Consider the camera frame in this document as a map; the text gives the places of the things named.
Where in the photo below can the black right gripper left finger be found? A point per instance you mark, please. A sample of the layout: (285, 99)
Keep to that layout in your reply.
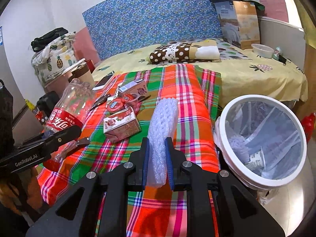
(97, 204)

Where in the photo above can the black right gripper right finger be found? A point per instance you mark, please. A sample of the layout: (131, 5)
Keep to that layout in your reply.
(217, 203)

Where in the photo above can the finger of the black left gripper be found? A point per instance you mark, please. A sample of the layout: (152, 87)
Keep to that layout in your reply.
(59, 138)

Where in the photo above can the red cola plastic bottle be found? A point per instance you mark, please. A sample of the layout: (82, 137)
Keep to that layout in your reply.
(72, 109)

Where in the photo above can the red juice carton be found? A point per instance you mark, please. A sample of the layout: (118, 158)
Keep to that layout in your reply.
(121, 125)

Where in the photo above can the clear cup red lid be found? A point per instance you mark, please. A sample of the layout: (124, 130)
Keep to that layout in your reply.
(120, 103)

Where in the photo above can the white foam fruit net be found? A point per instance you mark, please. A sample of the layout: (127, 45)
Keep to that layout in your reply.
(163, 124)

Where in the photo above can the white-rimmed trash bin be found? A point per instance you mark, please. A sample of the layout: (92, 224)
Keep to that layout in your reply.
(261, 140)

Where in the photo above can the person's left hand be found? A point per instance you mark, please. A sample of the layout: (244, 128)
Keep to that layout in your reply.
(21, 189)

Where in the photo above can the colourful plaid tablecloth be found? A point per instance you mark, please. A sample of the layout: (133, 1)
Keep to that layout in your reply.
(153, 212)

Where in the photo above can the pink storage box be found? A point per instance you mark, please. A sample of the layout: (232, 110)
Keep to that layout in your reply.
(59, 83)

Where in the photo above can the brown pink lidded mug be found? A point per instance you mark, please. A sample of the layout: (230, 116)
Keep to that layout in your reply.
(83, 73)

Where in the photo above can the pineapple print bedding pile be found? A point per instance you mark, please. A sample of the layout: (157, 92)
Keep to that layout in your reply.
(54, 59)

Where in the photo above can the white smartphone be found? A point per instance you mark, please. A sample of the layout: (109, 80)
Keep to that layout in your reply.
(104, 82)

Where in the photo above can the black clothing on pile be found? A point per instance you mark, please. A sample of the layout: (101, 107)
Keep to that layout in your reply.
(40, 43)

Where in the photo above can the purple milk carton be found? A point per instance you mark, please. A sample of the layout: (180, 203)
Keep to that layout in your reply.
(137, 87)

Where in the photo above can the yellow pineapple bedsheet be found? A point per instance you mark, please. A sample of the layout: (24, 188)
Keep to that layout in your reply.
(242, 72)

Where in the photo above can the blue floral headboard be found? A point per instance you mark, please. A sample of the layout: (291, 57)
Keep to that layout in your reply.
(117, 26)

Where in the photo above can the small green bottle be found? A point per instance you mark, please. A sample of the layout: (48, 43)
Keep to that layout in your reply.
(277, 53)

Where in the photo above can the clear plastic bowl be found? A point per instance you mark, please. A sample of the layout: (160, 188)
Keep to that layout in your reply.
(262, 50)

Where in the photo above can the brown polka dot pillow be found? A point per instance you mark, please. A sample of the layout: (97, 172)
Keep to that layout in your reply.
(184, 52)

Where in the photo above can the bedding package box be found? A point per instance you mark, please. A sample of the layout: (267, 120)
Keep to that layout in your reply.
(239, 21)

